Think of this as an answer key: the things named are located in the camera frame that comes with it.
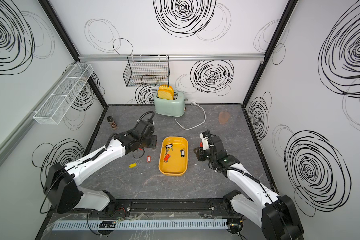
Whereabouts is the yellow plastic storage box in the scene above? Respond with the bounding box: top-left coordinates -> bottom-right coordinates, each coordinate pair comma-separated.
159,137 -> 189,177

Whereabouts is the yellow toast slice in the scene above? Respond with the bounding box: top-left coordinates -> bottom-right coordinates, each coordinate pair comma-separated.
157,85 -> 175,100

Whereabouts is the white toaster power cable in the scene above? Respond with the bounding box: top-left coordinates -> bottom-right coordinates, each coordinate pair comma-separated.
174,101 -> 207,131

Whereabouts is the brown spice jar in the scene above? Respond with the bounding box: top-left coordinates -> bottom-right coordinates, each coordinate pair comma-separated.
107,116 -> 118,130

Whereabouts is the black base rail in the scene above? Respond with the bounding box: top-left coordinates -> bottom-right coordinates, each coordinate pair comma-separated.
50,194 -> 294,219

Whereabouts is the red upright key tag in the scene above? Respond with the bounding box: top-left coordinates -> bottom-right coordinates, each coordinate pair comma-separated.
164,154 -> 171,163

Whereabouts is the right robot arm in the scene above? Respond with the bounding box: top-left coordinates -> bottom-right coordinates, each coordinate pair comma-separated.
194,147 -> 304,240

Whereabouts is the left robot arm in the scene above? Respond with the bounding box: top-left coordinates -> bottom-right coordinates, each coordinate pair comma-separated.
44,132 -> 157,214

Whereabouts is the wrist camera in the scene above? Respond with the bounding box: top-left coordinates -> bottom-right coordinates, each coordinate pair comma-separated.
200,130 -> 225,152
131,111 -> 155,139

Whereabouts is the white wire wall shelf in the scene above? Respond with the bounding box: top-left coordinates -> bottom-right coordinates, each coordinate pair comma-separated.
33,63 -> 94,125

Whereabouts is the black wire wall basket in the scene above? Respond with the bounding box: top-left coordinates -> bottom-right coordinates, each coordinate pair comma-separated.
123,55 -> 170,87

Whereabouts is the mint green toaster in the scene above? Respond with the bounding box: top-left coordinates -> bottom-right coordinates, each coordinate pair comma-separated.
154,91 -> 186,117

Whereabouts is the white slotted cable duct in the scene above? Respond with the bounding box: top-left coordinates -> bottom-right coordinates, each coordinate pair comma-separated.
52,219 -> 229,232

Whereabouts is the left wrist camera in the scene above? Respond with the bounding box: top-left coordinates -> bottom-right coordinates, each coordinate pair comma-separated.
131,111 -> 155,139

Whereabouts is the yellow tag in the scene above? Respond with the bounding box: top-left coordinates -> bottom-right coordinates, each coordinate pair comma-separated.
129,163 -> 137,169

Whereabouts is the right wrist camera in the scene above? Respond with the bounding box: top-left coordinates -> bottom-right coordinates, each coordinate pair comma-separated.
200,130 -> 225,152

